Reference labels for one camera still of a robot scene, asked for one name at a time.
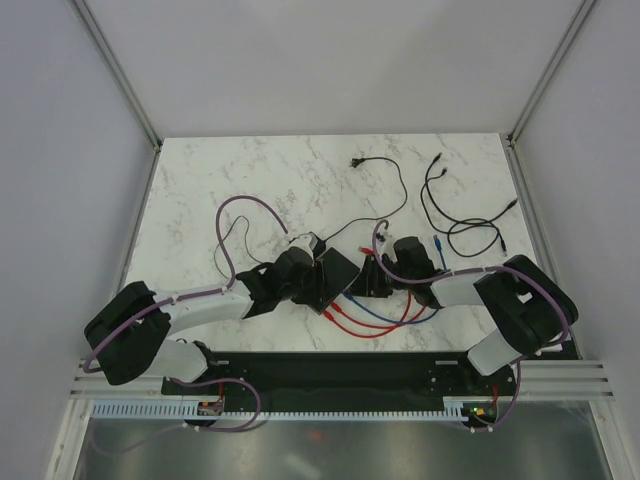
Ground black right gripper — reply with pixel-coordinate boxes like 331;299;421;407
345;254;414;298

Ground black network switch box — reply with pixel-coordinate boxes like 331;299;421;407
303;248;360;314

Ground red ethernet cable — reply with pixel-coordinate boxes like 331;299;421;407
322;244;412;341
333;289;431;332

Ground blue ethernet cable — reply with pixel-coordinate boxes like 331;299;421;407
342;233;451;328

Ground black ethernet cable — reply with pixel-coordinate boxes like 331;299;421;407
423;152;519;236
420;168;509;258

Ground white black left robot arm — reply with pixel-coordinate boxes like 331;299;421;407
82;235;316;394

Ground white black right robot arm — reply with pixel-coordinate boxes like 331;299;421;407
348;237;579;394

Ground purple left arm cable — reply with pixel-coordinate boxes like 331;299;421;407
82;195;290;374

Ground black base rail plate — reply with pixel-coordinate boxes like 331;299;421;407
161;352;515;413

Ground white slotted cable duct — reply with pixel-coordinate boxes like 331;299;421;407
92;397;516;421

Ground aluminium frame rail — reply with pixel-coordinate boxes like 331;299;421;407
69;357;616;401

